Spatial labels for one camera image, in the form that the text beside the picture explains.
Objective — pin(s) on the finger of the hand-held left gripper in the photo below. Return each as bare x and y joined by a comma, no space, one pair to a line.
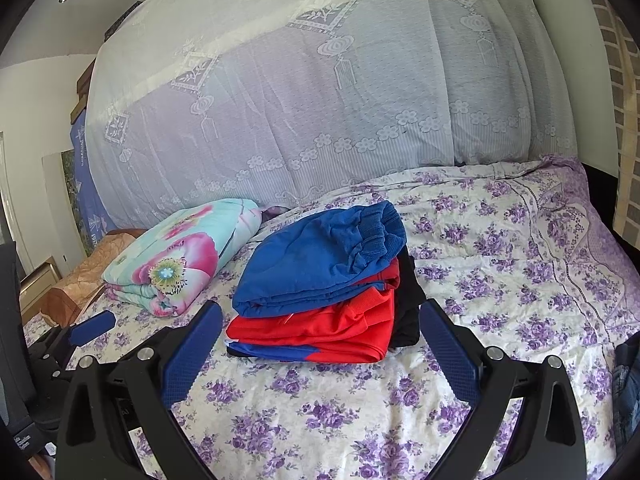
92,327

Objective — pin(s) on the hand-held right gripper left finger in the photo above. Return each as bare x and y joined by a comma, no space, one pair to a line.
192,355

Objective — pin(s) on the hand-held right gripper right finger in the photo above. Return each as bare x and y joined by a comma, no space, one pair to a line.
450,355

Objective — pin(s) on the black pants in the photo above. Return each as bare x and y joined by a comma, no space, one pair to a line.
407,305

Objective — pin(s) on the red and blue pants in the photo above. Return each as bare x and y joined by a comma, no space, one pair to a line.
325,332

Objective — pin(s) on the orange-brown pillow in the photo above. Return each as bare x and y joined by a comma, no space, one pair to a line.
85,275

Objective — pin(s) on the wooden nightstand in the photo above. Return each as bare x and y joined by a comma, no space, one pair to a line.
40,282

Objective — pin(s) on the folded floral quilt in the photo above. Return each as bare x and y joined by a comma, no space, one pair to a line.
190,255

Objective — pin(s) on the purple floral bedsheet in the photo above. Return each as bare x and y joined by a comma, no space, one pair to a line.
500,260

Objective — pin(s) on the dark purple cloth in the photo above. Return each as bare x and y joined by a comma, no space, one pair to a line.
275,212

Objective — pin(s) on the blue denim cloth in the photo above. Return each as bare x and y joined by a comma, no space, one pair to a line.
629,390

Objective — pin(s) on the white lace curtain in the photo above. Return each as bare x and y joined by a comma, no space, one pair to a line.
325,110

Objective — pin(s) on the brick-patterned curtain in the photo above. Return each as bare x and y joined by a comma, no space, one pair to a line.
625,110

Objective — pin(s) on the green wall picture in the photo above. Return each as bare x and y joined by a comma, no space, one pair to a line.
69,180

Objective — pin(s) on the dark picture frame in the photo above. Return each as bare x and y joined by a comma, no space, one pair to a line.
122,20

